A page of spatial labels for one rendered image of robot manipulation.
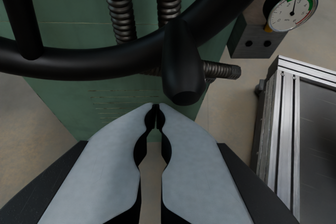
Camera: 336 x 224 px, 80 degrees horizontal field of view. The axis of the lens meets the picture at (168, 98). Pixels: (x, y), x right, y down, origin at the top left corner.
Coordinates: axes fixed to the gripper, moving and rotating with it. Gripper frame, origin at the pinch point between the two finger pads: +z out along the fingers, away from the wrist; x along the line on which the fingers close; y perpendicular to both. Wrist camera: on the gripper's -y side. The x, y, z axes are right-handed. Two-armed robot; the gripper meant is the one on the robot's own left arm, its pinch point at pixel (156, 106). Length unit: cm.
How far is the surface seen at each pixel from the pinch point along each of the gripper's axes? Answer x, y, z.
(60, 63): -7.9, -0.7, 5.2
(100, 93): -15.2, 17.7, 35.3
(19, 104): -63, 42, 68
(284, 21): 17.8, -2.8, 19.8
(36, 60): -9.6, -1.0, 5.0
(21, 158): -53, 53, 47
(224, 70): 10.0, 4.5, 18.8
